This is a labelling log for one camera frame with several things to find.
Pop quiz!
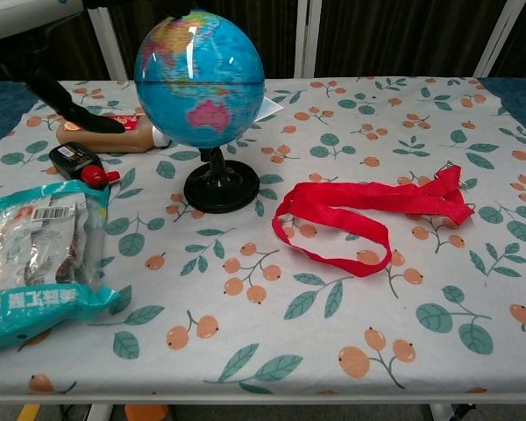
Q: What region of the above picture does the grey metal frame post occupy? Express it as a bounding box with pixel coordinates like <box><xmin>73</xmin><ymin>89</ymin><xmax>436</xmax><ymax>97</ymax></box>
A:
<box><xmin>87</xmin><ymin>7</ymin><xmax>129</xmax><ymax>82</ymax></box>
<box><xmin>472</xmin><ymin>0</ymin><xmax>526</xmax><ymax>80</ymax></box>
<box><xmin>294</xmin><ymin>0</ymin><xmax>323</xmax><ymax>80</ymax></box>

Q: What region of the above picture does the yellow floor tape strip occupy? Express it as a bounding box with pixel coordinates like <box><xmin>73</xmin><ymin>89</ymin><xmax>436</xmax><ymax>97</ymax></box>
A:
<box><xmin>16</xmin><ymin>403</ymin><xmax>41</xmax><ymax>421</ymax></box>

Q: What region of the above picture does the small black bottle red cap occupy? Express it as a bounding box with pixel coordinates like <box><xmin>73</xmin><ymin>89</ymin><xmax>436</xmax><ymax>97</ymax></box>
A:
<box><xmin>47</xmin><ymin>140</ymin><xmax>122</xmax><ymax>190</ymax></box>

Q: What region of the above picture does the teal clear snack bag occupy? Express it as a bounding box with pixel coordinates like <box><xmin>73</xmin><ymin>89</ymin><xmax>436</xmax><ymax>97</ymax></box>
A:
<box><xmin>0</xmin><ymin>180</ymin><xmax>123</xmax><ymax>357</ymax></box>

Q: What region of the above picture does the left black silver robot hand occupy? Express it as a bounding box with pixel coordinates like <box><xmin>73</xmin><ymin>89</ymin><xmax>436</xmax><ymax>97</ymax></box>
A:
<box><xmin>0</xmin><ymin>0</ymin><xmax>125</xmax><ymax>135</ymax></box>

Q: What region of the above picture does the picture postcard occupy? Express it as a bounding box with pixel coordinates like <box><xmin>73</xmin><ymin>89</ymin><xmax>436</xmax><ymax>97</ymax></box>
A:
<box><xmin>256</xmin><ymin>95</ymin><xmax>287</xmax><ymax>124</ymax></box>

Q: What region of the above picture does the floral leaf print tablecloth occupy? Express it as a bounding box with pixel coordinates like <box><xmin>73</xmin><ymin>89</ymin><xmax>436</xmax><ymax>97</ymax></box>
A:
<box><xmin>0</xmin><ymin>76</ymin><xmax>526</xmax><ymax>396</ymax></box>

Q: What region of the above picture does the brown drink bottle red label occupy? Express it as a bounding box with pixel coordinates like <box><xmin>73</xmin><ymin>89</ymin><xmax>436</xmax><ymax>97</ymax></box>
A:
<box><xmin>55</xmin><ymin>112</ymin><xmax>172</xmax><ymax>154</ymax></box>

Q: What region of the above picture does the blue globe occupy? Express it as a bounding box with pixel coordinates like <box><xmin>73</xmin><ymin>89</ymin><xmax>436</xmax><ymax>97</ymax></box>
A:
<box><xmin>133</xmin><ymin>8</ymin><xmax>266</xmax><ymax>215</ymax></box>

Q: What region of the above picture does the white table leg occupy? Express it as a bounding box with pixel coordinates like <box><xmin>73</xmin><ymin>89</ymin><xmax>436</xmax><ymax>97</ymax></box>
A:
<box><xmin>428</xmin><ymin>403</ymin><xmax>456</xmax><ymax>421</ymax></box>
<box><xmin>86</xmin><ymin>403</ymin><xmax>114</xmax><ymax>421</ymax></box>

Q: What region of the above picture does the orange object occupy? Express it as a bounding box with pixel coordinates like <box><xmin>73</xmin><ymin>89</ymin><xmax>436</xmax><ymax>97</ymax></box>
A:
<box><xmin>124</xmin><ymin>403</ymin><xmax>171</xmax><ymax>421</ymax></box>

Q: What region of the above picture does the red ribbon lanyard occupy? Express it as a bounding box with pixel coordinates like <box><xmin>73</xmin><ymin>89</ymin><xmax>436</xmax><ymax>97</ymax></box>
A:
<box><xmin>270</xmin><ymin>164</ymin><xmax>476</xmax><ymax>278</ymax></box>

